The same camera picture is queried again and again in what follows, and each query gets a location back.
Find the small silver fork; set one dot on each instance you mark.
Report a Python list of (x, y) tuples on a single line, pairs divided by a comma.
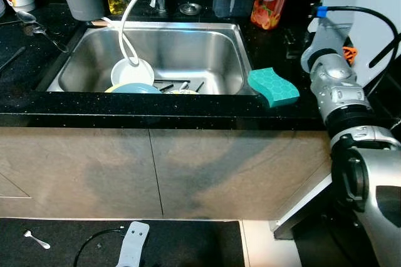
[(29, 234)]

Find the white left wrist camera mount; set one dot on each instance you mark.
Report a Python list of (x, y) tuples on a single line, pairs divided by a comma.
[(133, 245)]

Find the orange plastic tool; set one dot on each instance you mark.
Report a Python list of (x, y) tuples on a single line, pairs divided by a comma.
[(349, 55)]

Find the brown kitchen cabinet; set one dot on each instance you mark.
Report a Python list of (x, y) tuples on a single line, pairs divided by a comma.
[(219, 167)]

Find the floral patterned plate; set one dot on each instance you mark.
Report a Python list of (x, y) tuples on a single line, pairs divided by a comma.
[(182, 91)]

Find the metal spoon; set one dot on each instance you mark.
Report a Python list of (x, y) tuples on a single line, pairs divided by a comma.
[(25, 16)]

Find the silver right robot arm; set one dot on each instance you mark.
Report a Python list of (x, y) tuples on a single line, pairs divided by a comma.
[(369, 173)]

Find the white bowl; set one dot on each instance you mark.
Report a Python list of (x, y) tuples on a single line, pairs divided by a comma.
[(128, 76)]

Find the teal sponge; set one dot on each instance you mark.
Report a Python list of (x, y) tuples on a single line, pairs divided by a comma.
[(274, 88)]

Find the round chrome counter cap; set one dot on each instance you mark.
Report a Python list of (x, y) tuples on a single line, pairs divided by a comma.
[(190, 9)]

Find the stainless steel sink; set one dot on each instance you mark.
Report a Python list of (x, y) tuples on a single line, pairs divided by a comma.
[(188, 47)]

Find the black fork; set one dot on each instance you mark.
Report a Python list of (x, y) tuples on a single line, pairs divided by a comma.
[(12, 58)]

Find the blue plate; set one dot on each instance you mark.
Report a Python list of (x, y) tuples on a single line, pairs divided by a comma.
[(136, 88)]

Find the long metal utensil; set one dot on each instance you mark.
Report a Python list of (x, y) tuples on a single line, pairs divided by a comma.
[(39, 29)]

